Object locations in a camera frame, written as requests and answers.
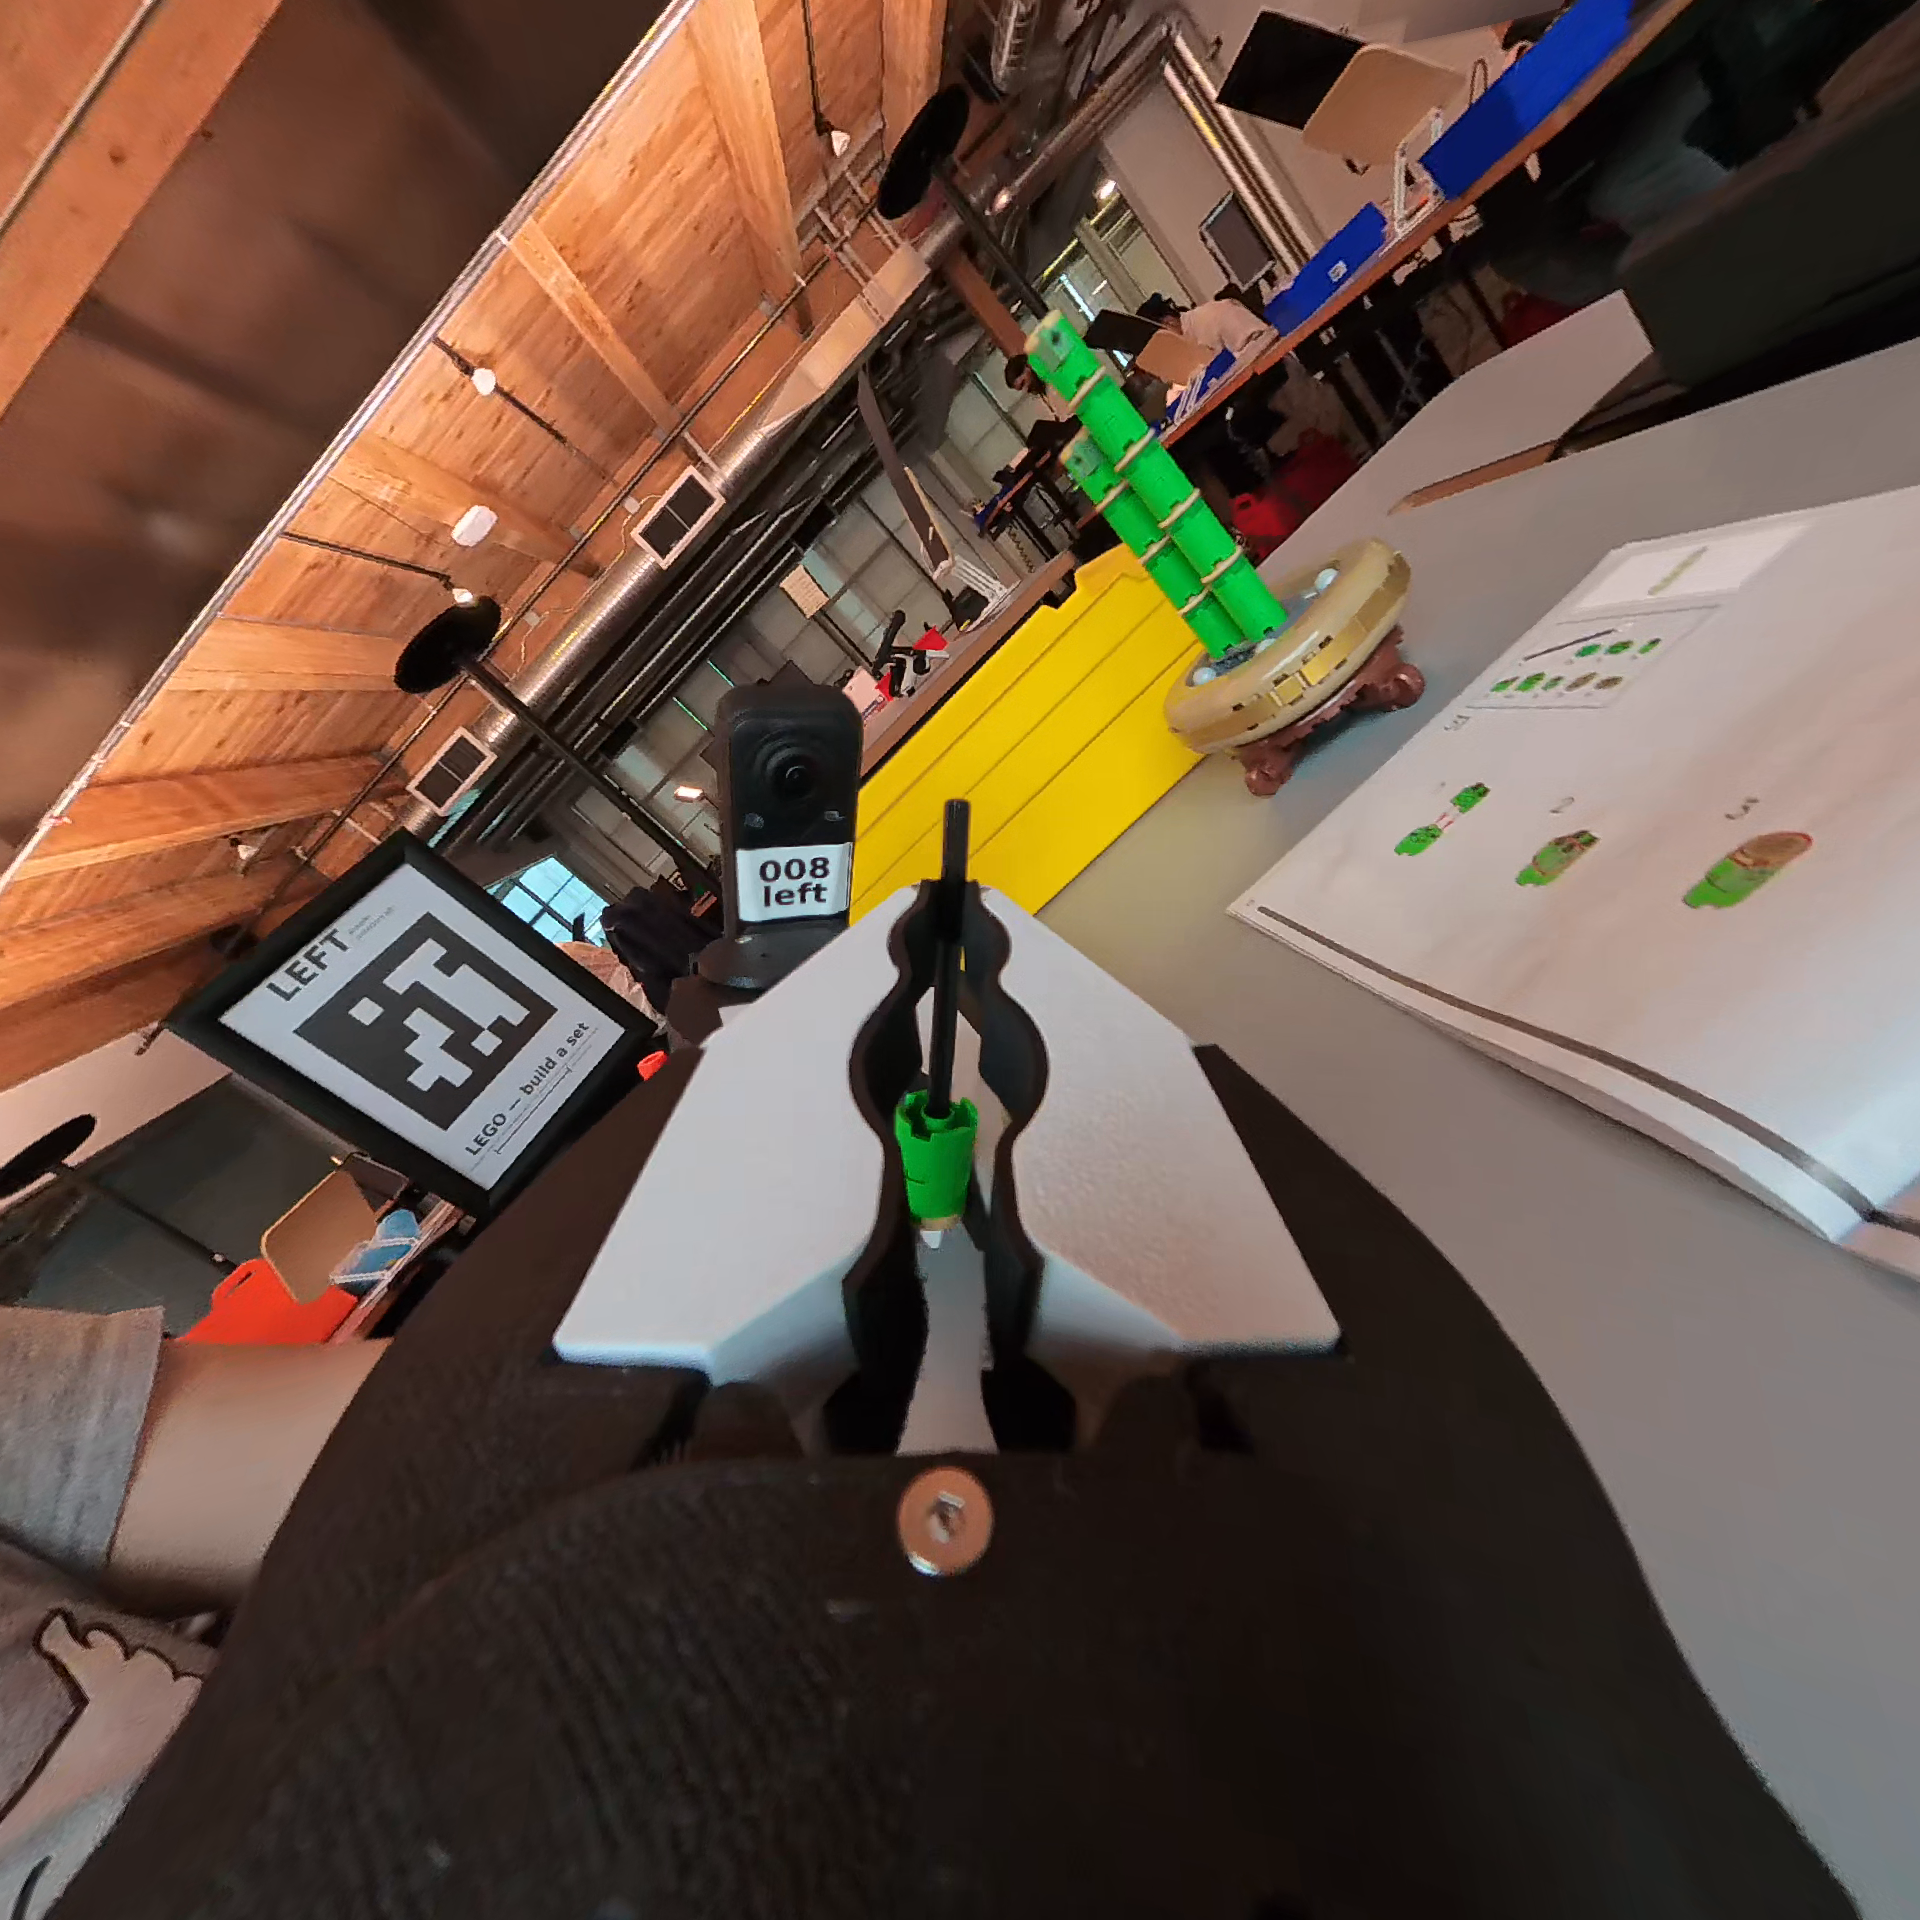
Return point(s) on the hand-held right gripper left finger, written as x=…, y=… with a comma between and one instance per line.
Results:
x=751, y=1201

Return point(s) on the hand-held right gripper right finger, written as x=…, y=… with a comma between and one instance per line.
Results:
x=1172, y=1201

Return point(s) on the green round lego brick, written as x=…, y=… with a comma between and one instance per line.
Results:
x=933, y=1156

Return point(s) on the black axle rod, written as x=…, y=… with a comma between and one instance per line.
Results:
x=950, y=932

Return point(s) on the person's left forearm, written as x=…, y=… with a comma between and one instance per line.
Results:
x=255, y=1455

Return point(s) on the yellow bin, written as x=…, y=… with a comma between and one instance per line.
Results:
x=1021, y=750

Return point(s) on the framed marker sign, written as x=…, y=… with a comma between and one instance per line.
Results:
x=436, y=1020

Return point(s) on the black floor lamp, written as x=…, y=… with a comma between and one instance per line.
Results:
x=923, y=142
x=447, y=645

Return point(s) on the bamboo brick model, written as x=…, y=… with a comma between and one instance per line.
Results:
x=1184, y=540

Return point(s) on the orange plastic case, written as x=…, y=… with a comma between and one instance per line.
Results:
x=248, y=1305

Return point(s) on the open instruction booklet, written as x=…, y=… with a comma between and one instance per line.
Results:
x=1651, y=975

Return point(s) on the person's printed grey shirt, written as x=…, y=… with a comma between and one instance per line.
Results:
x=77, y=1424

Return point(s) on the small blue bin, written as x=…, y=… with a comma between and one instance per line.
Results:
x=1328, y=270

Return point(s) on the large blue bin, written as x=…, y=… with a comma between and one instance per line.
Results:
x=1531, y=105

